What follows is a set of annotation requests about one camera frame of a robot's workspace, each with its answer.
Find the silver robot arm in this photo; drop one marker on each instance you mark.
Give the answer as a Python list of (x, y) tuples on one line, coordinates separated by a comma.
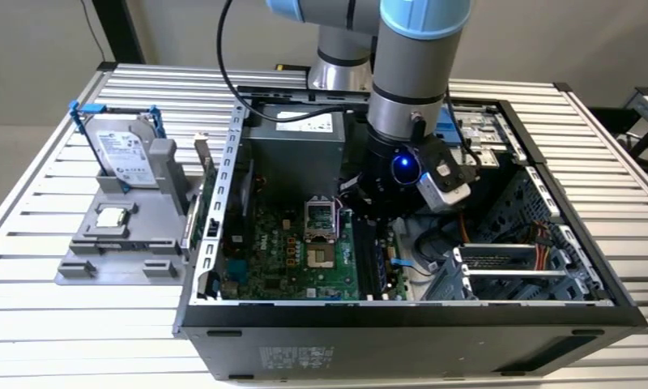
[(410, 81)]

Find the grey power supply unit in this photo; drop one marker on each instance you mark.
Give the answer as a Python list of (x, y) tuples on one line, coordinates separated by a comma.
[(296, 162)]

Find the blue drive bay latch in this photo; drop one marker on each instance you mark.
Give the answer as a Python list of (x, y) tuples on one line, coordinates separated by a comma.
[(446, 125)]

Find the CPU socket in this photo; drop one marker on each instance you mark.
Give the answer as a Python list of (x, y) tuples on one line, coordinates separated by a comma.
[(321, 256)]

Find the silver drive cage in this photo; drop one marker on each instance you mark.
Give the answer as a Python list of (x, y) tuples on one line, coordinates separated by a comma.
[(485, 138)]

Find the green motherboard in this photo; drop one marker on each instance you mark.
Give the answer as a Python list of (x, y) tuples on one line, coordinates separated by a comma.
[(258, 267)]

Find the green graphics card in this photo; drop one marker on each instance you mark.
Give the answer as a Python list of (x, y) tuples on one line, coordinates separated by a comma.
[(208, 182)]

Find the silver disk bay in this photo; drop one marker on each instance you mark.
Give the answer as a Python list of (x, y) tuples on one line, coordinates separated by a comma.
[(519, 274)]

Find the blue expansion slot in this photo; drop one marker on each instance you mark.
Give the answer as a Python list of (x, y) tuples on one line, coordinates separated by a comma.
[(237, 270)]

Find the black PC case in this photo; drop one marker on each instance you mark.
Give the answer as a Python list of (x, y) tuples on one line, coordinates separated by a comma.
[(356, 344)]

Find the grey parts rack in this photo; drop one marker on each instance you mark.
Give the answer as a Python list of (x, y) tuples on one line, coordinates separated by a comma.
[(145, 227)]

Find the silver hard disk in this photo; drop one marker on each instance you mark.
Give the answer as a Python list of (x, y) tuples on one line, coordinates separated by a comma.
[(121, 158)]

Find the silver CPU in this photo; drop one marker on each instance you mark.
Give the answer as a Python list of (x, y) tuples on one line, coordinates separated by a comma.
[(110, 219)]

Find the blue disk carrier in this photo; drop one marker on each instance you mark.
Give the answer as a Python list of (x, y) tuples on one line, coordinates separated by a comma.
[(92, 108)]

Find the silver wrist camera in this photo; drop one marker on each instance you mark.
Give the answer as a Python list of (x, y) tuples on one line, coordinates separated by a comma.
[(445, 194)]

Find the black post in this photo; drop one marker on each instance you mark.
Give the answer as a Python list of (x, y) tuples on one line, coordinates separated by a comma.
[(118, 28)]

